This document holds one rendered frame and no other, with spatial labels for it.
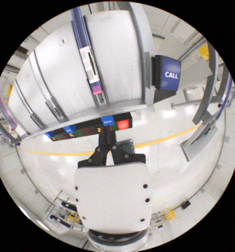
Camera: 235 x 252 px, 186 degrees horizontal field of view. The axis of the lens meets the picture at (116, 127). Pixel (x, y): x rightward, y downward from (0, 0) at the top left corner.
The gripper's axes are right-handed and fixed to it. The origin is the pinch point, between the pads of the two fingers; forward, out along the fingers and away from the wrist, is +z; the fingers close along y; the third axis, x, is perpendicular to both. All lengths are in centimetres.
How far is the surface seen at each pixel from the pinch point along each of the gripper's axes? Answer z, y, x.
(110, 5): 29, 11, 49
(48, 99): 5.5, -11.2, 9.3
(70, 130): 4.2, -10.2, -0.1
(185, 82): 14.1, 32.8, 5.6
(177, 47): 67, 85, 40
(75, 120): 3.3, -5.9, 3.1
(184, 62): 56, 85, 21
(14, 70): 28, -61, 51
